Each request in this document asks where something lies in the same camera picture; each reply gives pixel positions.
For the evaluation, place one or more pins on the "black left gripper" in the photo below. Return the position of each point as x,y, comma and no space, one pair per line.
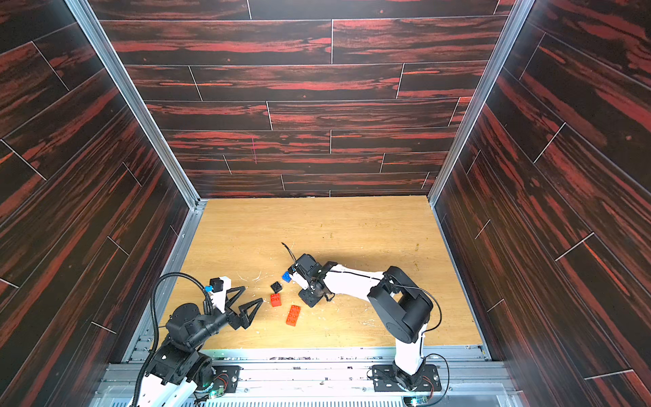
236,322

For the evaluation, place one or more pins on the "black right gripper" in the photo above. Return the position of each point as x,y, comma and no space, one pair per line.
310,284

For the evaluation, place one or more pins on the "red long brick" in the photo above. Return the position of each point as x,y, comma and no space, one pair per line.
293,315

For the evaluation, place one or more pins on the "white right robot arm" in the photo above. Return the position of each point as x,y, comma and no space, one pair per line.
403,308

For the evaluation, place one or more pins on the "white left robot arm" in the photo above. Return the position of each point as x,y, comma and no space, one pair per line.
177,369

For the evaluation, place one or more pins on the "small blue square brick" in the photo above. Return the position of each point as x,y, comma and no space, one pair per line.
286,277

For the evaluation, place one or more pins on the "red tall square brick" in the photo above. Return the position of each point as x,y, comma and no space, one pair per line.
275,300

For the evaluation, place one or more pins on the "aluminium front base rails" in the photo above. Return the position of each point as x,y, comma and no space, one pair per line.
343,377

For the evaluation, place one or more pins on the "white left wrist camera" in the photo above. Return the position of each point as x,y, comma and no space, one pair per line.
217,290

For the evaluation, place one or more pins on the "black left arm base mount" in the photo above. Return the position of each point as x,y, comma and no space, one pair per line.
226,380

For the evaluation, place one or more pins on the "aluminium frame rail left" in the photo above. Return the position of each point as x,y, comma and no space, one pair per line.
123,215

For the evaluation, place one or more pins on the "aluminium frame rail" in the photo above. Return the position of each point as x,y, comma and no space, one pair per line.
123,215
506,41

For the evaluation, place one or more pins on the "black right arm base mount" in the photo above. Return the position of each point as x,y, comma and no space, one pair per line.
404,379

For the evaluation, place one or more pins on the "aluminium frame rail right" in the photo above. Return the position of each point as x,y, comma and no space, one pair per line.
506,41

